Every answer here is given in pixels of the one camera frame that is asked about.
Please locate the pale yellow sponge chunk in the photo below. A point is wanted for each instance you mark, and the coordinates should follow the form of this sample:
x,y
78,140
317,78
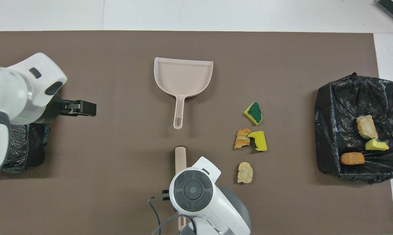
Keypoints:
x,y
244,173

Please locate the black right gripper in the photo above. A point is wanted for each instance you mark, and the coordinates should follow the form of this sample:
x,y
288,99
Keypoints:
x,y
166,195

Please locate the beige hand brush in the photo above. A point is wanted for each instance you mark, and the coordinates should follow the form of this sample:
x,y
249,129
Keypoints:
x,y
180,160

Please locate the cream sponge chunk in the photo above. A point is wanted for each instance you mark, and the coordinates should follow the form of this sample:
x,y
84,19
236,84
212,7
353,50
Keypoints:
x,y
367,127

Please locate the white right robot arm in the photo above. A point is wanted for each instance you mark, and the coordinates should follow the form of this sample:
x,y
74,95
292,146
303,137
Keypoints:
x,y
196,192

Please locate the black bag-lined bin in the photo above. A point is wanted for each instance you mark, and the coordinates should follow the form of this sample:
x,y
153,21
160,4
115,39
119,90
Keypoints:
x,y
26,147
333,107

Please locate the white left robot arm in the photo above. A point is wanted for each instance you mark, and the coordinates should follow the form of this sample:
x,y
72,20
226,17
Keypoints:
x,y
7,94

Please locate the orange striped sponge piece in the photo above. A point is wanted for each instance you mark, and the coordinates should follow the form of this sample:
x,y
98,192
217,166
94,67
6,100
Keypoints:
x,y
242,138

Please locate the small yellow sponge wedge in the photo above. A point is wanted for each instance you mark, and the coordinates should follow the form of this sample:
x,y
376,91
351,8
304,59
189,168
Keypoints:
x,y
375,145

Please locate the green and yellow sponge piece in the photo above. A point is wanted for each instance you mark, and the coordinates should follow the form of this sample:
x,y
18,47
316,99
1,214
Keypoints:
x,y
254,112

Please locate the beige plastic dustpan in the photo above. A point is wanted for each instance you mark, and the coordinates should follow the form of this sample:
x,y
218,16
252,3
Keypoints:
x,y
183,75

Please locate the brown table mat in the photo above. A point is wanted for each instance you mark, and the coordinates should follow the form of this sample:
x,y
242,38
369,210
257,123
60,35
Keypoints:
x,y
85,195

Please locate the curved yellow sponge piece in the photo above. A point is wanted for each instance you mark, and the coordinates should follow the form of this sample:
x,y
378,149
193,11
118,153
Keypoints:
x,y
261,140

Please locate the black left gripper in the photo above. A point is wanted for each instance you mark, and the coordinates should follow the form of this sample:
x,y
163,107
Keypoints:
x,y
54,109

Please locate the orange-brown sponge chunk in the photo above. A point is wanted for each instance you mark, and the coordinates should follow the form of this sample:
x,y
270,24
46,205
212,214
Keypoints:
x,y
352,158

